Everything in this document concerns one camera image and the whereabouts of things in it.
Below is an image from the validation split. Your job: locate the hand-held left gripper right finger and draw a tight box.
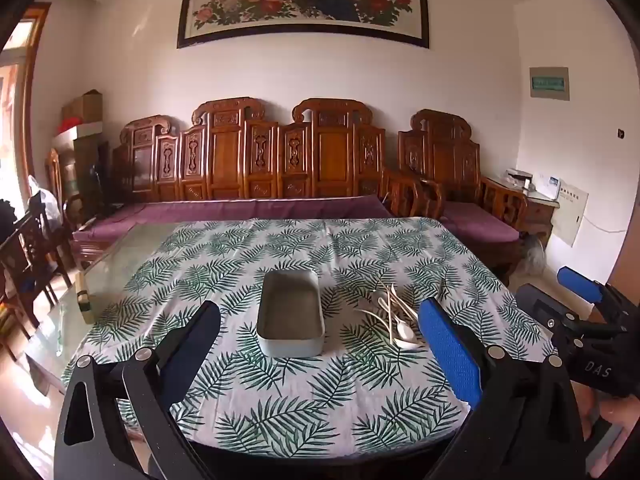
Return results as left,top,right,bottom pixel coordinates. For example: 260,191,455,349
417,297,588,480

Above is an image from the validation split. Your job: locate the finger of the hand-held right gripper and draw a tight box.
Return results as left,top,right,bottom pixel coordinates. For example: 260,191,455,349
556,266,640,323
515,284,632,356

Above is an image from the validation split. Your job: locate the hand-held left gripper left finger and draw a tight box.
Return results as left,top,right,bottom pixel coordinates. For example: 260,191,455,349
52,301,223,480

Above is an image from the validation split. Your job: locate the cream plastic spoon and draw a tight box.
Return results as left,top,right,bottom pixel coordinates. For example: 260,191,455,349
377,297,415,342
356,307,431,352

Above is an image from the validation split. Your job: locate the wooden chopstick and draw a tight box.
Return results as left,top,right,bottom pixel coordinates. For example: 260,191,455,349
382,282,399,347

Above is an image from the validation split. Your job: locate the cream plastic fork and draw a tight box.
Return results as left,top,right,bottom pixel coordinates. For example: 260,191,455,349
387,284,420,322

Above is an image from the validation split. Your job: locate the grey rectangular metal container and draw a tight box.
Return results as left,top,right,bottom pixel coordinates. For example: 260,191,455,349
256,270,325,358

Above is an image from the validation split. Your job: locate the person's right hand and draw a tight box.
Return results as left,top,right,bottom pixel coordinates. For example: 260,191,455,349
585,394,640,461

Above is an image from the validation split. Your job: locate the grey feather duster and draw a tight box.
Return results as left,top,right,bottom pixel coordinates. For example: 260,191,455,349
522,234,549,276

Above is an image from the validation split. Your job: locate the white metal panel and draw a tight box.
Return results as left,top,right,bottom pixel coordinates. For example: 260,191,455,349
552,182,590,249

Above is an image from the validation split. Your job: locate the wooden side table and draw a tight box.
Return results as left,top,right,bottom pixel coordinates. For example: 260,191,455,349
482,175,561,249

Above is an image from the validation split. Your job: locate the short purple seat cushion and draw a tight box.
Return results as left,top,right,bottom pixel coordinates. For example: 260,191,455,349
440,201,521,244

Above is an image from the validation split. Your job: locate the glass coffee table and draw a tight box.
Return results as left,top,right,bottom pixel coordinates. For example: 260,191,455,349
22,222,183,396

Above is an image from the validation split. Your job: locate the leaf print tablecloth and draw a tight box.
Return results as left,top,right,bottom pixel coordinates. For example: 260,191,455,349
60,217,557,458

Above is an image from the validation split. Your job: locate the long purple seat cushion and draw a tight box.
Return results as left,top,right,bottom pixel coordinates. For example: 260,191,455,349
72,195,393,242

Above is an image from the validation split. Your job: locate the carved wooden armchair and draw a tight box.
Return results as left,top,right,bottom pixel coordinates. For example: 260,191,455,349
382,109,532,286

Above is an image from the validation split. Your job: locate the dark wooden chair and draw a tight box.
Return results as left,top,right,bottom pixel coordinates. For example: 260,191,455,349
0,200,72,333

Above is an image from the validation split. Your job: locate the clear plastic bag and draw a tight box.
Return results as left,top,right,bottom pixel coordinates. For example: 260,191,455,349
27,175,62,227

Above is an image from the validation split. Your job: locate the long carved wooden sofa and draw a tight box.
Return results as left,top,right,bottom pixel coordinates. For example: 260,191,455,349
65,97,396,271

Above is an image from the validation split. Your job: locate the white cardboard box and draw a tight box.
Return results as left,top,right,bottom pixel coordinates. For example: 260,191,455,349
54,121,104,152

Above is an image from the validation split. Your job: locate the brown cardboard box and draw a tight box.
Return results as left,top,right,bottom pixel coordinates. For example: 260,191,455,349
62,90,104,127

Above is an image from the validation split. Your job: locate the grey wall electrical panel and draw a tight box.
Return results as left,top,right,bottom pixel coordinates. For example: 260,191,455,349
529,66,571,102

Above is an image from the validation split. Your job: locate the wooden window frame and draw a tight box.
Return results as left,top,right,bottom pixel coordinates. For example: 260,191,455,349
0,2,53,211

